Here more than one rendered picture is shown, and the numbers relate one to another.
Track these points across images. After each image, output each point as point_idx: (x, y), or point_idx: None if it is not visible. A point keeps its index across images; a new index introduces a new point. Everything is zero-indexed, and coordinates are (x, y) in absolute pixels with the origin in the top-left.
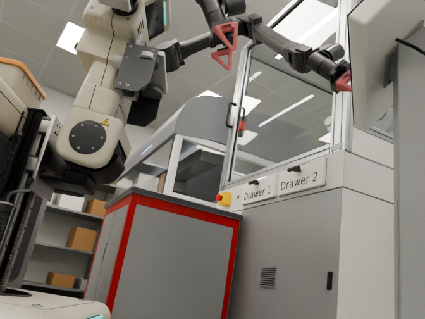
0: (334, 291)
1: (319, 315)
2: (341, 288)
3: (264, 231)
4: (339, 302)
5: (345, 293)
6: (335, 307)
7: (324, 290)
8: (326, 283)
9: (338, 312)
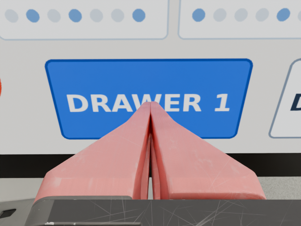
0: (21, 203)
1: (17, 220)
2: (19, 194)
3: None
4: (28, 195)
5: (16, 189)
6: (31, 200)
7: (6, 219)
8: (2, 218)
9: (34, 197)
